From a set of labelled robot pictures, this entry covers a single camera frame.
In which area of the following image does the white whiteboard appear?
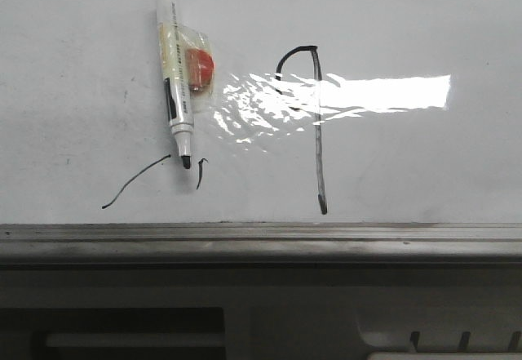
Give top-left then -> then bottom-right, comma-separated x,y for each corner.
1,0 -> 521,224

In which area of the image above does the white black whiteboard marker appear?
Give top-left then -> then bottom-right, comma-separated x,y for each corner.
155,0 -> 194,169

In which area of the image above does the grey metal whiteboard tray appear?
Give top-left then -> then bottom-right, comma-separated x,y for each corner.
1,223 -> 521,265

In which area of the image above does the white plastic furniture below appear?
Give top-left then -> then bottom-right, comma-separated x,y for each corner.
1,266 -> 521,359

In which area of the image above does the red round magnet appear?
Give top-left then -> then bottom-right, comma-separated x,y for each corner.
185,48 -> 215,92

